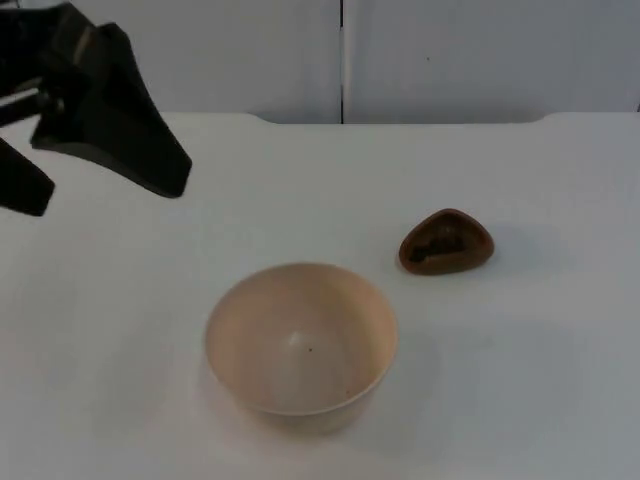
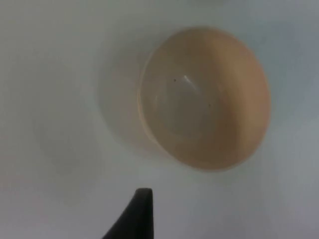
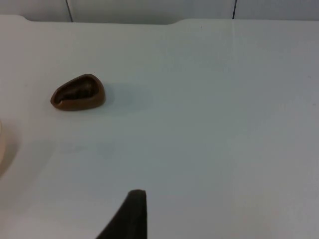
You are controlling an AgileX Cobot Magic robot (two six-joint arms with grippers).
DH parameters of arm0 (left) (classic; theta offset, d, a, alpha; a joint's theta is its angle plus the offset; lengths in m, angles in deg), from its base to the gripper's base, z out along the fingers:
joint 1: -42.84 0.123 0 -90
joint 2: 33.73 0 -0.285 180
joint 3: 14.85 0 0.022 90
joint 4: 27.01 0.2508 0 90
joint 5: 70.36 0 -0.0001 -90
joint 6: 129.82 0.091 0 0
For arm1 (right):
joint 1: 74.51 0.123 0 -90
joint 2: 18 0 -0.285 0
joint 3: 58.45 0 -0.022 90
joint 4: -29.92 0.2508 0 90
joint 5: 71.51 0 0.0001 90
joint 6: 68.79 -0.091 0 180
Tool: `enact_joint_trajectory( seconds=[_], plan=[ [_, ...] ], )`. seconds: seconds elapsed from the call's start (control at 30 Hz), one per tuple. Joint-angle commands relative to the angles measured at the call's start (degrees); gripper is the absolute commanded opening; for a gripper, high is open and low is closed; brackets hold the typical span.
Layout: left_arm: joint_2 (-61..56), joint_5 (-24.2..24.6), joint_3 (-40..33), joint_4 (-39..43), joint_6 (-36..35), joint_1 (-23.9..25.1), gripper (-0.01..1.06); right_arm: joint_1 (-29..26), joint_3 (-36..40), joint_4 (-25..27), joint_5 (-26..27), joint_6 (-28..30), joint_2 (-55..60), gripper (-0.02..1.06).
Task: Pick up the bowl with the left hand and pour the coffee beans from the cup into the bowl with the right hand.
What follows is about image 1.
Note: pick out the dark brown wooden cup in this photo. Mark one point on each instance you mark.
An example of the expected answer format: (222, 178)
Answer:
(475, 252)

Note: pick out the pale wooden bowl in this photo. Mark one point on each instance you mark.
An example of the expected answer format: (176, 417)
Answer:
(300, 350)

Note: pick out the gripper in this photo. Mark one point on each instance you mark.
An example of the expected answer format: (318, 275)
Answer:
(30, 45)

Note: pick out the coffee beans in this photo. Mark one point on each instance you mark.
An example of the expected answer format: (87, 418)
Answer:
(427, 251)

